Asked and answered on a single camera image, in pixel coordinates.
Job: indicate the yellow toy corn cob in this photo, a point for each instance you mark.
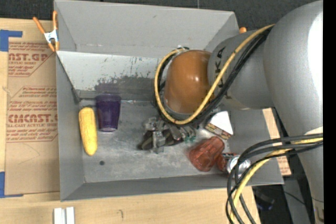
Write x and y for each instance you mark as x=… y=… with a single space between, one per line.
x=88 y=131

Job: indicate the brown cardboard board, red print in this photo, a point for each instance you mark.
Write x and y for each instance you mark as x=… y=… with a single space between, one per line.
x=31 y=139

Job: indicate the shiny silver can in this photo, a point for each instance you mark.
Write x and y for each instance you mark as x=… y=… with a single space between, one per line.
x=232 y=164

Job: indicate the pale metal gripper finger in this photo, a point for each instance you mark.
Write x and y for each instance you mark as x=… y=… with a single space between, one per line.
x=151 y=123
x=158 y=142

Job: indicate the purple plastic cup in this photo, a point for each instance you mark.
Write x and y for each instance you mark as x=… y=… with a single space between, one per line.
x=108 y=112

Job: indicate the white and brown box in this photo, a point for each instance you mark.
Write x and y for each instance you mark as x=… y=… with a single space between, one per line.
x=223 y=120

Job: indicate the grey metal bin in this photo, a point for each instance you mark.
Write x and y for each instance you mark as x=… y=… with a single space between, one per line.
x=126 y=160

